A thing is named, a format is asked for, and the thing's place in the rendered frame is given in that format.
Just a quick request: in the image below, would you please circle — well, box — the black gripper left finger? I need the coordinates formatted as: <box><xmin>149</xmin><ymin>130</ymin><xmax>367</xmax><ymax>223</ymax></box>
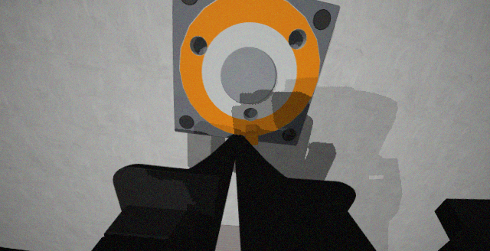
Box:
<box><xmin>113</xmin><ymin>134</ymin><xmax>238</xmax><ymax>251</ymax></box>

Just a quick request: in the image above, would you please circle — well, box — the orange round plate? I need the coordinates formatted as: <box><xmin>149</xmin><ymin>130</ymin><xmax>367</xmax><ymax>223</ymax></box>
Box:
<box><xmin>179</xmin><ymin>0</ymin><xmax>320</xmax><ymax>145</ymax></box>

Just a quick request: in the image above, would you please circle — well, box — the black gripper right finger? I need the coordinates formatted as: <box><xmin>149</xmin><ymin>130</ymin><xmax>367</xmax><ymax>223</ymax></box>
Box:
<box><xmin>235</xmin><ymin>135</ymin><xmax>356</xmax><ymax>251</ymax></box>

